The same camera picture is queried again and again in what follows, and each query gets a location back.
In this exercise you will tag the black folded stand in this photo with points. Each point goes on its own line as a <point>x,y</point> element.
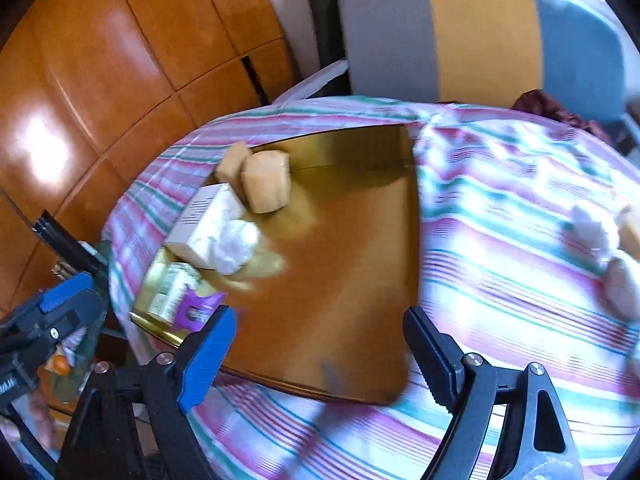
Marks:
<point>60,240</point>

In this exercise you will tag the burgundy box with gold lining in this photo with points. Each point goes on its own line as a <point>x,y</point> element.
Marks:
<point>340,285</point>

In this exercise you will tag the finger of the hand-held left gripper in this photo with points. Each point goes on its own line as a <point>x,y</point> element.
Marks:
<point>67,292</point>

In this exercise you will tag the green white small carton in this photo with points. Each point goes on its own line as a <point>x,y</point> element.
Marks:
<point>172,290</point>

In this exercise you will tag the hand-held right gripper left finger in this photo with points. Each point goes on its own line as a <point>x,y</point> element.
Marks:
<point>207,360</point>

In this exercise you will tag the white box with lines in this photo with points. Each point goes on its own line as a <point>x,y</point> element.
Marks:
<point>200,220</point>

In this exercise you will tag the black post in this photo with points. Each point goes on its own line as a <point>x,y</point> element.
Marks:
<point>322,25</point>

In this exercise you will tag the wooden wardrobe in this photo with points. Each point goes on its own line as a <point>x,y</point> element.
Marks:
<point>100,60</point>

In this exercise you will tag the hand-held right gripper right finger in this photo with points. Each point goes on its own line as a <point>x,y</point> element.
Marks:
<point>430,355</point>

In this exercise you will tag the dark red cloth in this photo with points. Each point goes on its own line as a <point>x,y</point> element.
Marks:
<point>540,102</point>

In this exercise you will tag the grey yellow blue chair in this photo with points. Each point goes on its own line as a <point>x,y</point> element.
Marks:
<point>480,35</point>

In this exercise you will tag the purple packet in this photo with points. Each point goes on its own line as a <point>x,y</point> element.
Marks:
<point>197,307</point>

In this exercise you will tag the white plastic ball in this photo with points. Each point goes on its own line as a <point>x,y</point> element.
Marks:
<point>235,245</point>
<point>622,290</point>
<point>590,232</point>

